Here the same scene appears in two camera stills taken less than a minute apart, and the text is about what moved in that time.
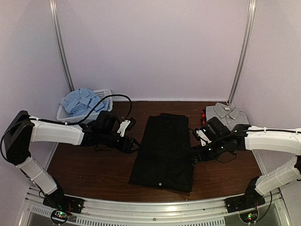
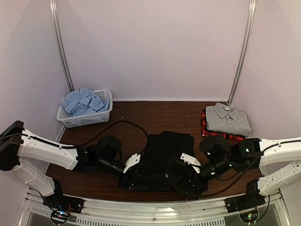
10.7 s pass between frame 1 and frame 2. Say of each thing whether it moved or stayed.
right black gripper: moved
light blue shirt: stayed
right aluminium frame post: stayed
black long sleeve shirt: moved
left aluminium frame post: stayed
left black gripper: moved
